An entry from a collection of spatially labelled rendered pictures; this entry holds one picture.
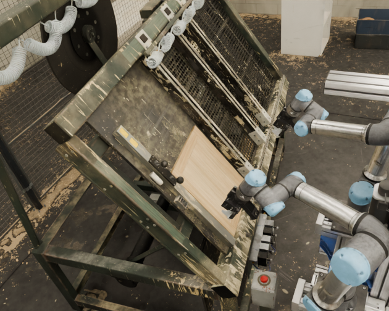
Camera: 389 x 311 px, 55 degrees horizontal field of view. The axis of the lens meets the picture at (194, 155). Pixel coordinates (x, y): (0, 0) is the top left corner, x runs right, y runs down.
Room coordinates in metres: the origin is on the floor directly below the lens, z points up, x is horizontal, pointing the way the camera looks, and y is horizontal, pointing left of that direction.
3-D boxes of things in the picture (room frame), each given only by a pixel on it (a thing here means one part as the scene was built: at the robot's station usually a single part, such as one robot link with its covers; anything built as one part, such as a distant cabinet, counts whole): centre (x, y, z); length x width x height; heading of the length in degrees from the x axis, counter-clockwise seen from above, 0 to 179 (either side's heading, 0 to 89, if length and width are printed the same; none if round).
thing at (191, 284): (2.33, 0.10, 0.41); 2.20 x 1.38 x 0.83; 155
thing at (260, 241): (1.46, -0.36, 0.69); 0.50 x 0.14 x 0.24; 155
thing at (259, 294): (1.03, -0.23, 0.84); 0.12 x 0.12 x 0.18; 65
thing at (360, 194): (1.23, -0.80, 1.20); 0.13 x 0.12 x 0.14; 133
